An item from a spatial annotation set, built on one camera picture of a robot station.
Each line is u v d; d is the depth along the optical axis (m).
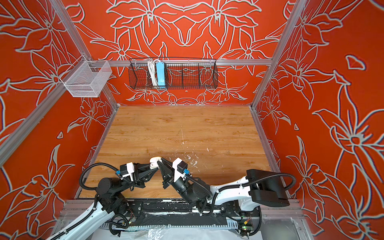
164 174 0.58
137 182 0.58
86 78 0.92
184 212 0.73
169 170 0.55
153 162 0.60
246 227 0.68
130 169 0.54
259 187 0.47
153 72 0.90
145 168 0.60
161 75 0.90
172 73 0.99
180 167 0.49
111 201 0.58
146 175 0.59
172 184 0.54
